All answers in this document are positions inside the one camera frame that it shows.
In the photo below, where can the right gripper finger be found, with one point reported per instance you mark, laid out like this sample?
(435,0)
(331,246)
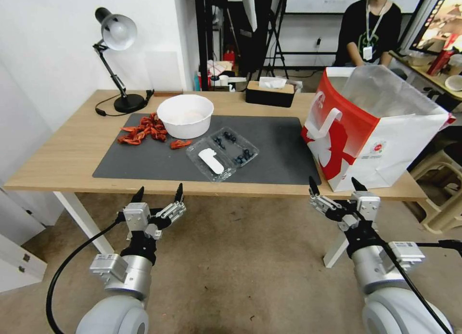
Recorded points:
(325,204)
(359,186)

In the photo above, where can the white tissue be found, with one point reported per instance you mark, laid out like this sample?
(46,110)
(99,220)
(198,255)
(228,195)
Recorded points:
(272,82)

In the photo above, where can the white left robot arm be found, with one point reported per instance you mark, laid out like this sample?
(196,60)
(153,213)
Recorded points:
(137,276)

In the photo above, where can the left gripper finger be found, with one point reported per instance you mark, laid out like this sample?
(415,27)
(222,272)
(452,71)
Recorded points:
(138,196)
(173,209)

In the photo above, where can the cardboard box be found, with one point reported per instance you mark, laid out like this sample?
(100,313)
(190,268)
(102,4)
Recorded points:
(220,68)

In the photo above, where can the large display screen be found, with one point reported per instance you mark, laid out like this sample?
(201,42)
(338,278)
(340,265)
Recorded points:
(440,20)

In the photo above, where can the beige plastic stool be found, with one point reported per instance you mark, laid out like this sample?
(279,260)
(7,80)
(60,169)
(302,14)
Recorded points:
(447,218)

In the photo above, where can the red bottle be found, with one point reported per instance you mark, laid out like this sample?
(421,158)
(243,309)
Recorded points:
(438,62)

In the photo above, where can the black wood-lid tissue box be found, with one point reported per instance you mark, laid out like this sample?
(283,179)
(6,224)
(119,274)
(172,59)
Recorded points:
(269,97)

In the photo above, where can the small white cup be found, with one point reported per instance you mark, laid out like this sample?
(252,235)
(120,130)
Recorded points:
(223,79)

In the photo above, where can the small white bowl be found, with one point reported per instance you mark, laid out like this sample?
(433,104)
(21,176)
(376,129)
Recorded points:
(454,83)

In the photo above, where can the black desk lamp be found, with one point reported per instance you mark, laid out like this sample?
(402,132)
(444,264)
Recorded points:
(128,103)

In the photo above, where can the wooden side desk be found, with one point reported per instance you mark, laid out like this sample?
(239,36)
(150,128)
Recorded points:
(422,72)

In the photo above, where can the person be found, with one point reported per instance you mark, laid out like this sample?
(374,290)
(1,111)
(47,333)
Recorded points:
(361,23)

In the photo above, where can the black folding stand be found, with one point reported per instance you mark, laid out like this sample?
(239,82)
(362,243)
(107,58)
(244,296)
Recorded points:
(276,41)

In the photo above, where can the red crayfish shell piece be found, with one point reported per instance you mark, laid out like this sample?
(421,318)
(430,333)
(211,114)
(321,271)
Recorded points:
(129,140)
(148,120)
(158,133)
(130,129)
(179,144)

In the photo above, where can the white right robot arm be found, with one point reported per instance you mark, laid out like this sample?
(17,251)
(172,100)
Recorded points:
(375,272)

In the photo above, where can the white paper label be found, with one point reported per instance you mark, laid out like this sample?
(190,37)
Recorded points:
(211,160)

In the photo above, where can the dark grey desk mat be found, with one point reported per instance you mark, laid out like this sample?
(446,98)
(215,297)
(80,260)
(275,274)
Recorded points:
(274,150)

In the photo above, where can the black metal rack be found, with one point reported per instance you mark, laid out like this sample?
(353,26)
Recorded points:
(204,30)

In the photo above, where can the white cabinet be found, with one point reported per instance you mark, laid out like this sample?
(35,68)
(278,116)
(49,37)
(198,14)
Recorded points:
(14,247)

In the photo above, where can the white paper bowl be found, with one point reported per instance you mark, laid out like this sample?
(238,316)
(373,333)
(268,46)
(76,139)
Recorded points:
(187,128)

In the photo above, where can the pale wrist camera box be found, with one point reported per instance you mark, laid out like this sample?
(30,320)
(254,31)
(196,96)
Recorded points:
(367,206)
(136,215)

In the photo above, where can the clear plastic takeout container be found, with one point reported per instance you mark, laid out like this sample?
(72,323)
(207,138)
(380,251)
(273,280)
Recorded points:
(231,169)

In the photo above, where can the red white takeout bag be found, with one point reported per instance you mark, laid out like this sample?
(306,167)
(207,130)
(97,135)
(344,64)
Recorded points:
(335,150)

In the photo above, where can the white table leg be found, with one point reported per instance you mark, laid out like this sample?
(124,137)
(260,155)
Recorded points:
(335,249)
(83,222)

